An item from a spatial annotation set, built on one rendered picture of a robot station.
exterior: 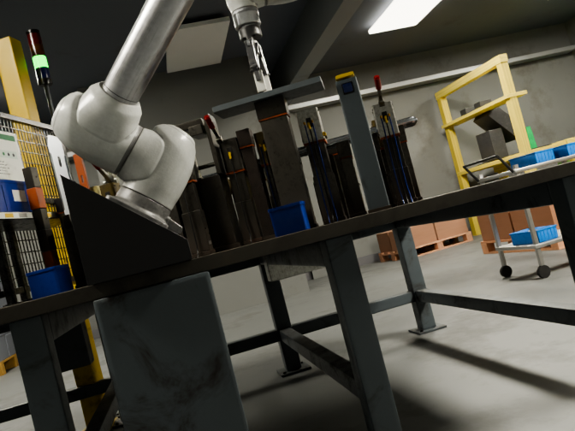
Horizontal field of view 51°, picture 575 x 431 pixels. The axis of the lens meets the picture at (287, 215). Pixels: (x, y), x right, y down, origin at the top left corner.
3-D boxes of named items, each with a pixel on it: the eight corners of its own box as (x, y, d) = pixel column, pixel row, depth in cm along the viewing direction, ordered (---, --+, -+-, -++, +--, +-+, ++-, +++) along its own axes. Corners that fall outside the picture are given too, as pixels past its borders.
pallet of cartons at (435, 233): (450, 241, 862) (438, 197, 864) (480, 239, 775) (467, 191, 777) (376, 262, 840) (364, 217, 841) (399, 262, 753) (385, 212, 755)
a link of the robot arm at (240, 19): (260, 12, 204) (264, 28, 204) (236, 20, 206) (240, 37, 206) (253, 2, 195) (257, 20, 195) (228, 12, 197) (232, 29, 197)
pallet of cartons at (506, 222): (549, 252, 500) (529, 176, 502) (480, 254, 616) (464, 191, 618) (630, 229, 516) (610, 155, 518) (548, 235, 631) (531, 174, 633)
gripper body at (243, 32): (255, 20, 196) (263, 48, 195) (262, 28, 204) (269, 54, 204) (234, 28, 197) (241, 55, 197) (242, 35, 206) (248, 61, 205)
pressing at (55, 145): (80, 214, 253) (61, 137, 254) (66, 215, 242) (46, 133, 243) (79, 215, 253) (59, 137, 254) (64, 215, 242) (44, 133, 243)
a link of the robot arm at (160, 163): (175, 211, 164) (212, 142, 167) (115, 180, 159) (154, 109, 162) (168, 212, 179) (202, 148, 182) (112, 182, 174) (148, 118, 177)
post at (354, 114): (390, 208, 198) (357, 80, 200) (391, 207, 191) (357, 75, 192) (368, 213, 199) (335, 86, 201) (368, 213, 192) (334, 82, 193)
